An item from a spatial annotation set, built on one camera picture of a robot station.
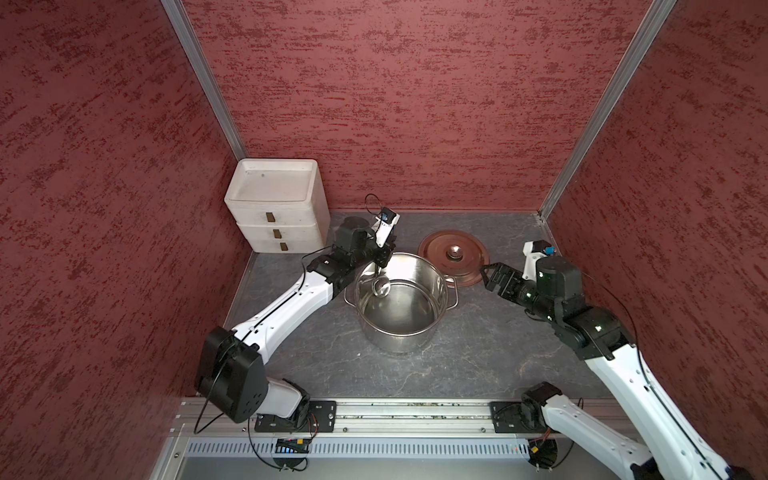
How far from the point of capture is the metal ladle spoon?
3.07ft

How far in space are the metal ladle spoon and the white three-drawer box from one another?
26 cm

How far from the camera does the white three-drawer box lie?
0.94m
